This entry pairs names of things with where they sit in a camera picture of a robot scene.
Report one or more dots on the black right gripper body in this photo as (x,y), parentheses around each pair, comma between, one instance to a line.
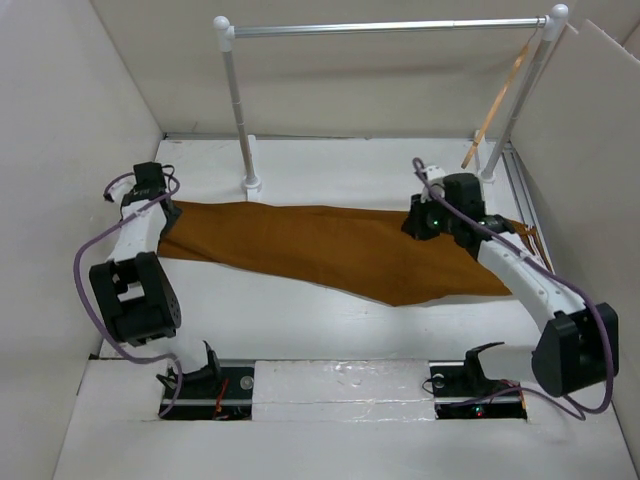
(430,218)

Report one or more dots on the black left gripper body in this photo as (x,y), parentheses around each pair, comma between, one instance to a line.
(168,227)

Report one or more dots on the brown trousers with striped trim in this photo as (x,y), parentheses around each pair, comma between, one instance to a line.
(363,252)

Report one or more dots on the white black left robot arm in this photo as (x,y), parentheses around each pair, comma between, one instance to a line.
(136,302)

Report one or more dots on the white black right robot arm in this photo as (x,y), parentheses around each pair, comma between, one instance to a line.
(578,342)

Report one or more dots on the wooden clothes hanger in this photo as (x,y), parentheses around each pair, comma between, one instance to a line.
(481,132)

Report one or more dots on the silver white clothes rack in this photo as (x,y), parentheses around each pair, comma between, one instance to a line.
(548,27)

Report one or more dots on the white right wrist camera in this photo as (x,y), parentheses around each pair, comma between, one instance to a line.
(432,177)

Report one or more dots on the aluminium rail right side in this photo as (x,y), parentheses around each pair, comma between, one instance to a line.
(514,169)

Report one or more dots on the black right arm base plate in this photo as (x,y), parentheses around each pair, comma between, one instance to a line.
(459,393)

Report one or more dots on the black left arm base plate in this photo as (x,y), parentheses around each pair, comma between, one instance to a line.
(204,397)

